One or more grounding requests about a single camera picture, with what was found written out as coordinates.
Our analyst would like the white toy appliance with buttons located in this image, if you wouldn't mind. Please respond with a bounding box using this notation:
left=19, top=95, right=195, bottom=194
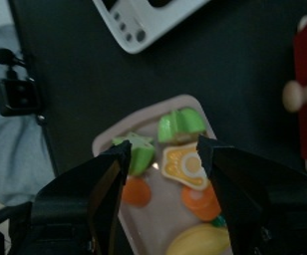
left=92, top=0, right=212, bottom=55

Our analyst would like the orange toy carrot top piece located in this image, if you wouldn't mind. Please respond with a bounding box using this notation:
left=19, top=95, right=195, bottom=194
left=180, top=182, right=228, bottom=228

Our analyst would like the yellow toy lemon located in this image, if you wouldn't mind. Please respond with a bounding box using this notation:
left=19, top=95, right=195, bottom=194
left=164, top=222, right=233, bottom=255

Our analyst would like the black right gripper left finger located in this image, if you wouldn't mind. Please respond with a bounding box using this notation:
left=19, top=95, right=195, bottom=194
left=7, top=139, right=134, bottom=255

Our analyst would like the green toy squash half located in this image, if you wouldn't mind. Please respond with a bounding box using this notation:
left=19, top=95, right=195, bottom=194
left=156, top=107, right=208, bottom=145
left=112, top=131, right=156, bottom=177

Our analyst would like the orange toy carrot slice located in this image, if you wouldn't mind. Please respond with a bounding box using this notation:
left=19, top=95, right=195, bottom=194
left=122, top=174, right=154, bottom=208

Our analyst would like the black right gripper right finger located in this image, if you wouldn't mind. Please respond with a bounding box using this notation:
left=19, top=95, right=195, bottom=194
left=195, top=133, right=307, bottom=255

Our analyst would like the toy fried egg toast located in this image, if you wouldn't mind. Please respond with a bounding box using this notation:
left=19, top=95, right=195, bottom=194
left=160, top=141, right=211, bottom=191

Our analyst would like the pale pink plastic tray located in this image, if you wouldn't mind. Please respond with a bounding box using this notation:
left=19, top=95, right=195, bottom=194
left=92, top=94, right=233, bottom=255

